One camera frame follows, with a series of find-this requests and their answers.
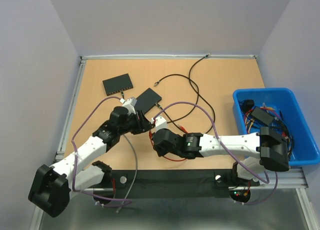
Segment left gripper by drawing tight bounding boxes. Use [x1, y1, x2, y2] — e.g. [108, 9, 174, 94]
[118, 109, 154, 135]

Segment black network switch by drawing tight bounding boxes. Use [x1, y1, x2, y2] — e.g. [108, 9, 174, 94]
[134, 88, 162, 114]
[102, 73, 133, 96]

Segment red ethernet cable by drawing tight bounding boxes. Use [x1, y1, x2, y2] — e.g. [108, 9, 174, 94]
[148, 124, 191, 162]

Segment black ethernet cable short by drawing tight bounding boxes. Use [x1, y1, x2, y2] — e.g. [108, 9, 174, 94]
[153, 75, 197, 124]

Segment black ethernet cable long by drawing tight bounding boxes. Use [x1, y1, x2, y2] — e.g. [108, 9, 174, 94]
[119, 54, 216, 123]

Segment grey ethernet cable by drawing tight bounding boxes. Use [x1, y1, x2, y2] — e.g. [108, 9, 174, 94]
[116, 133, 139, 214]

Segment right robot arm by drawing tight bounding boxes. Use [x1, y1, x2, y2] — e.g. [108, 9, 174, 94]
[149, 127, 290, 185]

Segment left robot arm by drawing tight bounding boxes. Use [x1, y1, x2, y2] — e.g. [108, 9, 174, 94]
[28, 106, 155, 218]

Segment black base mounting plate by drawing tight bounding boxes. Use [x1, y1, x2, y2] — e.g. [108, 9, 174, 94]
[88, 169, 260, 200]

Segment black power adapter in bin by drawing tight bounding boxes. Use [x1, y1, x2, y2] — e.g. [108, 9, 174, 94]
[251, 107, 275, 126]

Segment blue plastic bin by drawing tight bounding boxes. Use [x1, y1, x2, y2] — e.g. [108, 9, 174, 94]
[232, 87, 320, 167]

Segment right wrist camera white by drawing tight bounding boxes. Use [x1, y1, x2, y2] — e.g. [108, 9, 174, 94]
[150, 116, 167, 132]

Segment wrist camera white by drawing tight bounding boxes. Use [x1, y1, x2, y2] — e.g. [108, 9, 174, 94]
[150, 116, 167, 132]
[119, 97, 137, 114]

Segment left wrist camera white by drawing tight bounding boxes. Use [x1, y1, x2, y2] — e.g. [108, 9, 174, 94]
[119, 97, 137, 114]

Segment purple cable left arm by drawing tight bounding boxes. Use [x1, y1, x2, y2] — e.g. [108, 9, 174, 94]
[71, 96, 132, 208]

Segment tangle of cables in bin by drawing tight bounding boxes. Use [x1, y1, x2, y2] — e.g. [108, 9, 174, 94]
[237, 99, 293, 156]

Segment aluminium front rail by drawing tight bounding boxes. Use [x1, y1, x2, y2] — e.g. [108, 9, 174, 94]
[76, 166, 308, 189]

